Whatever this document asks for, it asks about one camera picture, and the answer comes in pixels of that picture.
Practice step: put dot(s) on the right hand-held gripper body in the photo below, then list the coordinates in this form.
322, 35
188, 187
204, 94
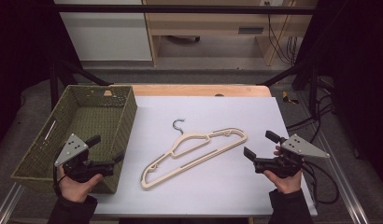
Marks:
301, 147

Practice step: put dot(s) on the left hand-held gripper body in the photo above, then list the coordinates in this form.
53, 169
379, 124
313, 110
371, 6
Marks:
71, 149

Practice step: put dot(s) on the green woven basket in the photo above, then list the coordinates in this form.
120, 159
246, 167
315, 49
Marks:
87, 118

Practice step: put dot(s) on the beige clothes hanger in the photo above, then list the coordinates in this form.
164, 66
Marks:
167, 176

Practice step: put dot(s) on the person's right hand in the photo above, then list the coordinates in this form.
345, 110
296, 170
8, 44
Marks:
287, 185

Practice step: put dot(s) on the person's left hand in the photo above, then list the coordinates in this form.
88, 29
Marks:
76, 191

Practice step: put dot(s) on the yellow and black clip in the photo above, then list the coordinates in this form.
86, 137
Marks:
286, 97

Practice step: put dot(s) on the black metal stand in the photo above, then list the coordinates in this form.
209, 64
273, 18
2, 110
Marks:
54, 87
312, 90

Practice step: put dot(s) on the black curtain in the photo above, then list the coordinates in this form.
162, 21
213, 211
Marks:
361, 77
21, 62

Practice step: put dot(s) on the white cabinet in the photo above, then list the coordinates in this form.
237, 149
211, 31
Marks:
108, 40

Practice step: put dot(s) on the light wooden cabinet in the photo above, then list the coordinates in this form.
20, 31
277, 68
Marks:
205, 21

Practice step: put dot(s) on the black metal crossbar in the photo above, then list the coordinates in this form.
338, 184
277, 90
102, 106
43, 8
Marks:
180, 9

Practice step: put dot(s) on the aluminium rail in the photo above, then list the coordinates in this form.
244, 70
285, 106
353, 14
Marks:
342, 183
6, 205

